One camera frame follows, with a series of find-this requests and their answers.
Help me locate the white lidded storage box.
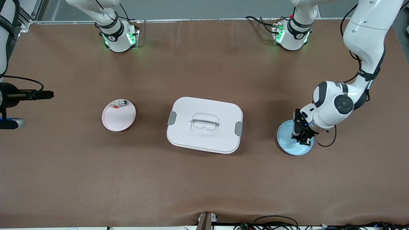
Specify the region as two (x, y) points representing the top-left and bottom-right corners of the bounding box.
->
(166, 96), (243, 154)

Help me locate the light blue round plate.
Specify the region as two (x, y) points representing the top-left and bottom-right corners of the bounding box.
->
(277, 120), (314, 156)

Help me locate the pink round plate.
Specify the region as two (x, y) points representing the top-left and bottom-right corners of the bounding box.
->
(102, 99), (136, 132)

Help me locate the brown table mat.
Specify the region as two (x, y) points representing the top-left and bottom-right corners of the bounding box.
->
(0, 19), (409, 228)

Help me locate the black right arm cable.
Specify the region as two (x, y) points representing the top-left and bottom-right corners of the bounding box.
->
(0, 75), (44, 93)

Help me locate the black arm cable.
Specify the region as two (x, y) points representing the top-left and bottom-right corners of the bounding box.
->
(0, 75), (44, 93)
(315, 3), (387, 148)

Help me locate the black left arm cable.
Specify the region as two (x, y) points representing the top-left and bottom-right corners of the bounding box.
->
(315, 3), (387, 148)

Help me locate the aluminium frame profile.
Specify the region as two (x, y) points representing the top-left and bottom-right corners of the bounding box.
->
(13, 0), (43, 28)

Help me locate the black looped cable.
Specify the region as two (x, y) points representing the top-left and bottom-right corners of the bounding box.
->
(252, 215), (299, 230)

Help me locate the black cable bundle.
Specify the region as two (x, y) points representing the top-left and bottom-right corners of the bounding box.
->
(321, 222), (409, 230)

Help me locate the black base cable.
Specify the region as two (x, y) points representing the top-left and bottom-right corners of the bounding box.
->
(244, 15), (282, 35)

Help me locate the brown metal clamp bracket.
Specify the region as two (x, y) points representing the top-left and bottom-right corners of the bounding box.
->
(197, 212), (218, 230)

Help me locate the silver table edge rail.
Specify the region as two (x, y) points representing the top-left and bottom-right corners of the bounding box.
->
(30, 18), (349, 24)

